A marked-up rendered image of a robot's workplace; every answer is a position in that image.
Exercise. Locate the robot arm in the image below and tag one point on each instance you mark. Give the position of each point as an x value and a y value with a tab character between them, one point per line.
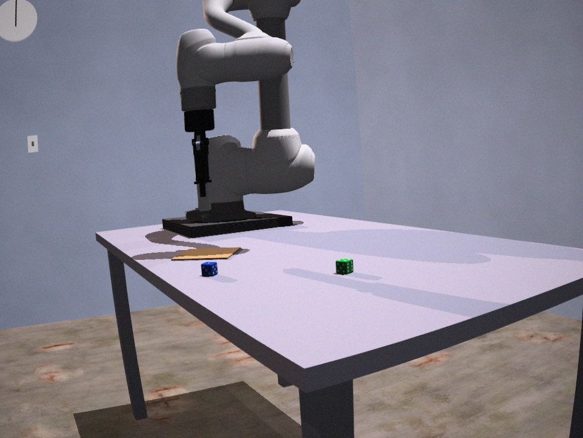
277	161

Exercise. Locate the green die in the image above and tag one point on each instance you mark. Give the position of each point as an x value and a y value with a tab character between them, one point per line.
344	266

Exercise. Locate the tan flat mat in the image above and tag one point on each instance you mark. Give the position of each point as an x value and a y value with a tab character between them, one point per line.
207	254

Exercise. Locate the blue die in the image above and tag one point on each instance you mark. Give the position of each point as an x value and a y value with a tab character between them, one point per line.
209	269

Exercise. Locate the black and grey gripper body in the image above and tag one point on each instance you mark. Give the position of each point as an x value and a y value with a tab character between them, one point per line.
199	121

